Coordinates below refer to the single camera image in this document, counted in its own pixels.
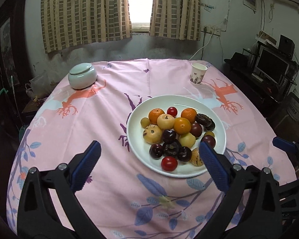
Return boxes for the dark red cherry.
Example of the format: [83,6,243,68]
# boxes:
[177,147,192,162]

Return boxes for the speckled tan melon fruit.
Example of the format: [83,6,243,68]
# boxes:
[190,148,204,167]

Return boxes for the large dark red plum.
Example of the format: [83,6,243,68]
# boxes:
[200,135,216,148]

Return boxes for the small yellow-green grape fruit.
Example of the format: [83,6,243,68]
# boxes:
[204,131,215,137]

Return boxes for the yellow loquat fruit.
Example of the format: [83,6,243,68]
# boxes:
[178,133,196,148]

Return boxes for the dark red plum centre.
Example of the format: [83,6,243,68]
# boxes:
[190,122,203,139]

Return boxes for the dark brown water chestnut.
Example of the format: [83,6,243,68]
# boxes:
[195,113,212,127]

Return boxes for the orange persimmon tomato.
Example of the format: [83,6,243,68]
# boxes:
[173,117,191,135]

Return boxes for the white oval plate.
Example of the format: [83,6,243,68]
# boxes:
[126,95,227,178]

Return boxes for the dark cherry left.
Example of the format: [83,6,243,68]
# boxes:
[149,144,164,160]

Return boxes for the tan apple-shaped fruit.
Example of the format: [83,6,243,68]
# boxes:
[157,114,175,130]

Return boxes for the tan spotted round fruit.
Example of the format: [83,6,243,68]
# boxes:
[143,124,162,144]

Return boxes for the small red cherry tomato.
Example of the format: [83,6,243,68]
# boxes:
[167,107,178,118]

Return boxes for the black computer monitor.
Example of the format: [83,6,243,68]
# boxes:
[255,48,289,84]

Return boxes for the orange mandarin left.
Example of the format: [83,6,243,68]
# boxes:
[148,108,165,125]

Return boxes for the white lidded ceramic jar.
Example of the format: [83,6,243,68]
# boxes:
[68,63,98,90]

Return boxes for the printed paper cup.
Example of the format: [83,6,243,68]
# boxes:
[190,63,208,85]

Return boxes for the left checkered curtain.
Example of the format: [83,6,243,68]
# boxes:
[40,0,132,53]

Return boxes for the checkered curtain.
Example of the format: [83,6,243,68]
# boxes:
[40,0,132,53]
[149,0,201,41]

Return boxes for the right checkered curtain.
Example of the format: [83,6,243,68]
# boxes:
[149,0,201,41]

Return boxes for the dark framed picture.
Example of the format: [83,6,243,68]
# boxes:
[0,0,31,86]

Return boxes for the white power cable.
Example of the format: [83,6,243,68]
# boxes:
[188,31,215,61]

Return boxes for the white wall power strip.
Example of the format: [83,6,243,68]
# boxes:
[201,26,221,37]

